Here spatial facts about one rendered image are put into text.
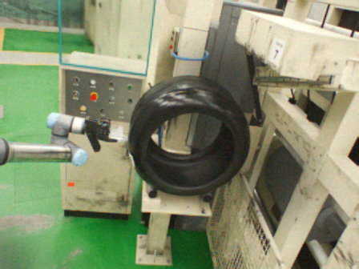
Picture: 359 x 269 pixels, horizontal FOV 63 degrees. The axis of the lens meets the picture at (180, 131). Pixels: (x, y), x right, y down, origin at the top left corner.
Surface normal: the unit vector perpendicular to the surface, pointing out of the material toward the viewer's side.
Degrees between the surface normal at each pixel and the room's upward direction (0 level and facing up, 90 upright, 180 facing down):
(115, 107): 90
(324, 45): 90
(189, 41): 90
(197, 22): 90
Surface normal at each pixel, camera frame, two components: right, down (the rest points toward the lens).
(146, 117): -0.49, -0.11
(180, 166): 0.14, -0.46
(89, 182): 0.08, 0.47
